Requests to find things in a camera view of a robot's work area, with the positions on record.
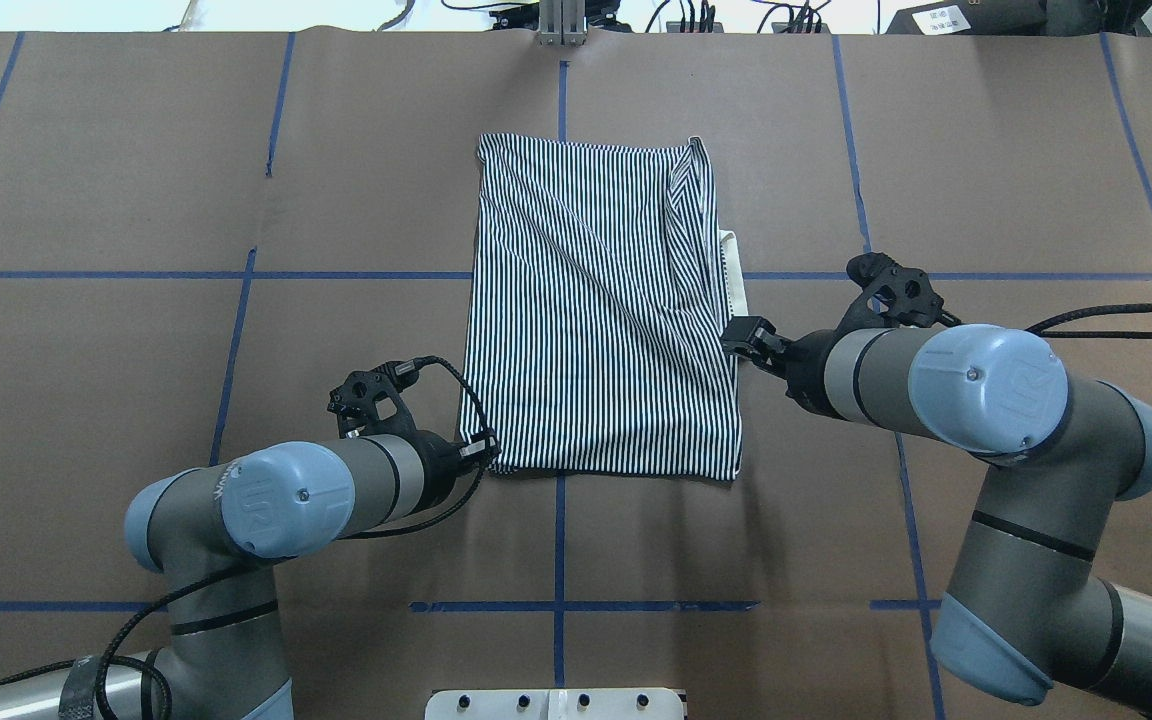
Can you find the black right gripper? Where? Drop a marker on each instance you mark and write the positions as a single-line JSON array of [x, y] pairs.
[[805, 361]]

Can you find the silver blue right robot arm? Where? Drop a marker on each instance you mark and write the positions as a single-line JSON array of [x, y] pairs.
[[1023, 611]]

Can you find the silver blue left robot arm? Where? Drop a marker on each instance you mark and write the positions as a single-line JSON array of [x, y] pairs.
[[213, 646]]

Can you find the blue white striped polo shirt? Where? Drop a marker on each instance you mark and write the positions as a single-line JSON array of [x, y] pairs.
[[599, 296]]

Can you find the black power supply box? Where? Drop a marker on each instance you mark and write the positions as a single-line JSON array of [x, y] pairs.
[[984, 18]]

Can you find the aluminium frame post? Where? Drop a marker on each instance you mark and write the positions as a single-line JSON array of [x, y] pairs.
[[562, 23]]

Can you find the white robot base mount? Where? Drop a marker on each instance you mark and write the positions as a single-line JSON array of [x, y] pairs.
[[558, 703]]

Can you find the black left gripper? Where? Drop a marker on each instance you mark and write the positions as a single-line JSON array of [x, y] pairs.
[[439, 462]]

